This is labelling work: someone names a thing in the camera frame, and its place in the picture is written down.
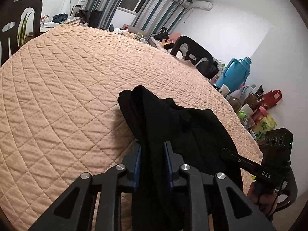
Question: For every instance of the blue thermos jug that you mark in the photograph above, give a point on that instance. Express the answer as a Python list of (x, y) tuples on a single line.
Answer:
[(233, 74)]

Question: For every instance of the brown glass jar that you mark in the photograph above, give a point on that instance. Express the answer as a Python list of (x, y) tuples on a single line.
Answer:
[(234, 103)]

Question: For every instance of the white paper cup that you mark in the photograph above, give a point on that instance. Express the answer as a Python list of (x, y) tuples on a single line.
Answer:
[(225, 90)]

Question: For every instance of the yellow leaf-print bag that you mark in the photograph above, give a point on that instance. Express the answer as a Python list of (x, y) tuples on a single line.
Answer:
[(264, 125)]

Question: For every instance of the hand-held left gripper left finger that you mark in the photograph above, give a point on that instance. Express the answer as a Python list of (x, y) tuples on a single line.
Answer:
[(137, 168)]

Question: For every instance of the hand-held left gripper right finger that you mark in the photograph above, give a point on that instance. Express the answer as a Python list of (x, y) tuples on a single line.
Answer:
[(168, 166)]

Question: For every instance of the black pants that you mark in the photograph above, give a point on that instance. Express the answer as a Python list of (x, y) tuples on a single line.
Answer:
[(168, 120)]

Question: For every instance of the grey sofa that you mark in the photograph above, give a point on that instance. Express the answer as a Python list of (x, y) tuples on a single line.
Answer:
[(157, 43)]

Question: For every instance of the peach quilted blanket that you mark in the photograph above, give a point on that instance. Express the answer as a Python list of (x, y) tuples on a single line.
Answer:
[(72, 77)]

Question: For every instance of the wooden desk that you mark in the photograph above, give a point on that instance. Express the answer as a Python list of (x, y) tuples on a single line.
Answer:
[(72, 20)]

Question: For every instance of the white air conditioner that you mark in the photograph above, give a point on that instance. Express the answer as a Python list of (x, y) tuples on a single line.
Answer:
[(203, 5)]

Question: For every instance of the person's right hand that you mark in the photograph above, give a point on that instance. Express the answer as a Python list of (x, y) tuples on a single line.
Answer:
[(262, 202)]

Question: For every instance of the black plastic chair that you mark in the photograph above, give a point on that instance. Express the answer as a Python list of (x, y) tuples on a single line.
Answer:
[(36, 12), (202, 53), (292, 187)]

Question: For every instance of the red tote bag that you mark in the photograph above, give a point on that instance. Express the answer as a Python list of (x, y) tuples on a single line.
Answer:
[(269, 99)]

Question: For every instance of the dark blue bag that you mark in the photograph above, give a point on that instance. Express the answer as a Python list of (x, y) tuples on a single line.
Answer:
[(60, 18)]

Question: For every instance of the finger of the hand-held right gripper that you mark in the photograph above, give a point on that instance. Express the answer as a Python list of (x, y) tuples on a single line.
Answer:
[(231, 155)]

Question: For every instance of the green potted plant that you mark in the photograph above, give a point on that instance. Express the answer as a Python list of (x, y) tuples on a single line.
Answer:
[(22, 31)]

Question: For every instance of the striped curtain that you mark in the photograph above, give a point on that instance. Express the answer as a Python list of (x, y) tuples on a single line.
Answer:
[(163, 12), (108, 4)]

